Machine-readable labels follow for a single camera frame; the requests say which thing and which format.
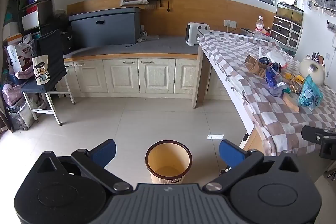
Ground brown white checkered tablecloth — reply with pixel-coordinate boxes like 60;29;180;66
197;30;336;156

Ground pink padded cloth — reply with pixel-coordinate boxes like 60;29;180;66
2;82;27;106

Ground beige bin brown rim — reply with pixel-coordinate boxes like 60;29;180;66
145;140;192;185

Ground teal cartoon snack bag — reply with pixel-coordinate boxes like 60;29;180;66
298;74;323;111

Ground glass fish tank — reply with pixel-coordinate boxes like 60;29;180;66
276;2;304;24

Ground white cat figurine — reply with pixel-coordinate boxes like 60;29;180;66
299;55;326;86

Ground tan wooden stick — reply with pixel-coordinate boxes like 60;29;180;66
283;94;300;112

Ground yellow packaging box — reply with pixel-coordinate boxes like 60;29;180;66
285;73;305;93

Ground grey floor bag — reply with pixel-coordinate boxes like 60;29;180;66
6;101;34;131

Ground white small heater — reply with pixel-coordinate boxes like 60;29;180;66
185;22;210;46

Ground clear water bottle red label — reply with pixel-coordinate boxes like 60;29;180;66
253;16;264;40

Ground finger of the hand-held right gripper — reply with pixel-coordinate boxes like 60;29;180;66
301;125;336;146

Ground white red print shopping bag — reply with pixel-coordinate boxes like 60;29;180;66
7;35;33;73

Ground grey storage box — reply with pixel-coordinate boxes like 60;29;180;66
69;7;141;48

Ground dark blue snack bag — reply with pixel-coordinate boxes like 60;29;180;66
265;63;282;89

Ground black box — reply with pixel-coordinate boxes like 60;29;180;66
60;30;74;54

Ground clear plastic bag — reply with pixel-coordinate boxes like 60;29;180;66
268;49;289;68

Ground cartoon print tote bag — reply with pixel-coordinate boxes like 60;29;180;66
32;54;51;85

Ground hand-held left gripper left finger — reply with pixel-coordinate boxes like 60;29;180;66
34;139;133;194

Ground cream cabinet grey countertop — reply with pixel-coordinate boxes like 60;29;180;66
63;35;202;109

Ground grey crumpled plastic bag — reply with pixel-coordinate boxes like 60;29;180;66
269;81;289;97

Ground white frame chair black cushion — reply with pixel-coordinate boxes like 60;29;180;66
21;29;76;126

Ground white long table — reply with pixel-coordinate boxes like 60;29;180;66
197;44;276;159

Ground white dark drawer organizer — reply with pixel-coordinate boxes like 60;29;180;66
270;15;302;50

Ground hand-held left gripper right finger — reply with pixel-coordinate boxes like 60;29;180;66
203;139;302;193

